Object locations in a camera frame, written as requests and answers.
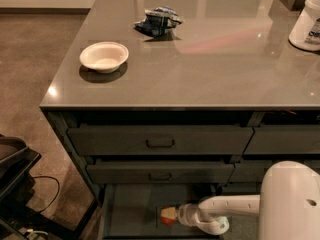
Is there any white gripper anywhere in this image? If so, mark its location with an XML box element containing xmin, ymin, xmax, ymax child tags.
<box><xmin>161</xmin><ymin>204</ymin><xmax>200</xmax><ymax>227</ymax></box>

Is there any red apple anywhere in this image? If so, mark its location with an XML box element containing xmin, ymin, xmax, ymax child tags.
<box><xmin>160</xmin><ymin>216</ymin><xmax>176</xmax><ymax>226</ymax></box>

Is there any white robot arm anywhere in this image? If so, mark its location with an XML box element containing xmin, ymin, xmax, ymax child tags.
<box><xmin>160</xmin><ymin>161</ymin><xmax>320</xmax><ymax>240</ymax></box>

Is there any open bottom left drawer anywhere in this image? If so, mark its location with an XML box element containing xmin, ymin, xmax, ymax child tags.
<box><xmin>97</xmin><ymin>184</ymin><xmax>222</xmax><ymax>240</ymax></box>

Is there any middle left drawer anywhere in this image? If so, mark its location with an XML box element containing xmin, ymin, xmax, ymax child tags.
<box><xmin>86</xmin><ymin>161</ymin><xmax>234</xmax><ymax>184</ymax></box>

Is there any bottom right drawer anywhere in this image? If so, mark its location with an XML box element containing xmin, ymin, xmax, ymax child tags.
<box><xmin>218</xmin><ymin>183</ymin><xmax>261</xmax><ymax>196</ymax></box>

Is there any middle right drawer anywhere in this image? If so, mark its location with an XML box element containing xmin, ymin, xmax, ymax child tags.
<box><xmin>228</xmin><ymin>159</ymin><xmax>320</xmax><ymax>184</ymax></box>

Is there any top left drawer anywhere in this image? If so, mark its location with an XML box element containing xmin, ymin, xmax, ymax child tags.
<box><xmin>68</xmin><ymin>125</ymin><xmax>253</xmax><ymax>156</ymax></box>

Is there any top right drawer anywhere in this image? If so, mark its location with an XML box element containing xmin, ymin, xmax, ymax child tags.
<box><xmin>244</xmin><ymin>125</ymin><xmax>320</xmax><ymax>155</ymax></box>

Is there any grey counter cabinet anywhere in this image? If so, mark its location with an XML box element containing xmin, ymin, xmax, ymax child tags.
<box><xmin>39</xmin><ymin>0</ymin><xmax>320</xmax><ymax>240</ymax></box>

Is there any black cart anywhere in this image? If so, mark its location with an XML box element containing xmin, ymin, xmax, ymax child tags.
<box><xmin>0</xmin><ymin>136</ymin><xmax>97</xmax><ymax>240</ymax></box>

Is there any white bowl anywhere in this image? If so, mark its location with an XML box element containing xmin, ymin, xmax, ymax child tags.
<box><xmin>79</xmin><ymin>42</ymin><xmax>129</xmax><ymax>73</ymax></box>

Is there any crumpled blue chip bag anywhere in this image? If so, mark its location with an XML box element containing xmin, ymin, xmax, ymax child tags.
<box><xmin>133</xmin><ymin>6</ymin><xmax>184</xmax><ymax>37</ymax></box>

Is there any white plastic canister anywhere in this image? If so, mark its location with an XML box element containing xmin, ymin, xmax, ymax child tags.
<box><xmin>289</xmin><ymin>0</ymin><xmax>320</xmax><ymax>52</ymax></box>

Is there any black cable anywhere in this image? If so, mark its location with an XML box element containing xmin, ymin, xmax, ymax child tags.
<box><xmin>23</xmin><ymin>175</ymin><xmax>62</xmax><ymax>215</ymax></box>

